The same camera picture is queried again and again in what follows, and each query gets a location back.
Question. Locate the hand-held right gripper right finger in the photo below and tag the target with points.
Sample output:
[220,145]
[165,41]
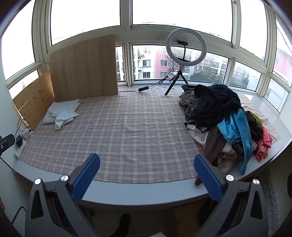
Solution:
[207,180]

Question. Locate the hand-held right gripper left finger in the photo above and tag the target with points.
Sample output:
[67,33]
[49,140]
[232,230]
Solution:
[85,177]

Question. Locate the navy blue shirt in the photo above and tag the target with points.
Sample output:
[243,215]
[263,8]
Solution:
[214,102]

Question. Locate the black charger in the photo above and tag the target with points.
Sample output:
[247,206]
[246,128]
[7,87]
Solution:
[19,140]

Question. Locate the cream knit sweater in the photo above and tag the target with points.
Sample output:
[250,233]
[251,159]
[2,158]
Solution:
[228,159]

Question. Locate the brown fleece garment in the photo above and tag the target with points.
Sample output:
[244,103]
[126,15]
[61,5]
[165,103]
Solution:
[214,145]

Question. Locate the wooden slat panel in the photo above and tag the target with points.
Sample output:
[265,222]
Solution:
[36,98]

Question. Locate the pink plaid blanket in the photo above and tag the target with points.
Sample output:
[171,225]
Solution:
[127,132]

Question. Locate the white cloth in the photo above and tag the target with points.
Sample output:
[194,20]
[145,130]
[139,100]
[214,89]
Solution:
[60,111]

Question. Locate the pink garment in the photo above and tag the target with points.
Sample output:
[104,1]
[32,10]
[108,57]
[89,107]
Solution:
[264,141]

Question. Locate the black garment yellow trim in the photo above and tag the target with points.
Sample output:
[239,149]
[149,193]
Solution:
[253,123]

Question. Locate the black inline controller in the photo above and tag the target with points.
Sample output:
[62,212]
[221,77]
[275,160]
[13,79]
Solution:
[143,88]

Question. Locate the light wooden board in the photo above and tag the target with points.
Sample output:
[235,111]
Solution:
[84,68]

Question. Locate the white window frame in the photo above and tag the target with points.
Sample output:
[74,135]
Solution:
[125,13]

